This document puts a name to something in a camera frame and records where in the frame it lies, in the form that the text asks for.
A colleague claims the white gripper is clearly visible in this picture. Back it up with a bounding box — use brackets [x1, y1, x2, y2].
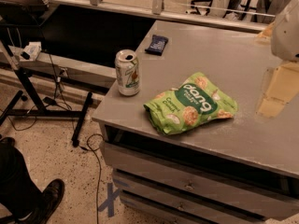
[256, 0, 299, 119]

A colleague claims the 7up soda can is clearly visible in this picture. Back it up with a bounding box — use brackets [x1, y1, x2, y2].
[115, 49, 139, 96]

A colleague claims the green snack chip bag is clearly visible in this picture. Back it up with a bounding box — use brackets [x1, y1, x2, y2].
[144, 72, 238, 135]

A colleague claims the grey drawer cabinet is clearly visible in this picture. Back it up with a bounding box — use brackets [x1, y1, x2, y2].
[93, 21, 299, 224]

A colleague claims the dark blue snack bar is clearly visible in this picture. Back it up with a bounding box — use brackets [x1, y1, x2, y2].
[145, 35, 168, 56]

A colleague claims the black metal stand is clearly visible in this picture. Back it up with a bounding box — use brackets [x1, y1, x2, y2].
[0, 41, 93, 147]

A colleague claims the white power adapter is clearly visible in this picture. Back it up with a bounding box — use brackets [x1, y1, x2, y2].
[20, 42, 41, 61]

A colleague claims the black shoe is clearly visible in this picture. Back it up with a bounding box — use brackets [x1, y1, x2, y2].
[17, 179, 64, 224]

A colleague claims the black trouser leg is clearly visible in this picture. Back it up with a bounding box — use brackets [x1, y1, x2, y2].
[0, 137, 42, 218]

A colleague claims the black floor cable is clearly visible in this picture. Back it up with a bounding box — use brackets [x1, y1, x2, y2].
[78, 133, 105, 224]

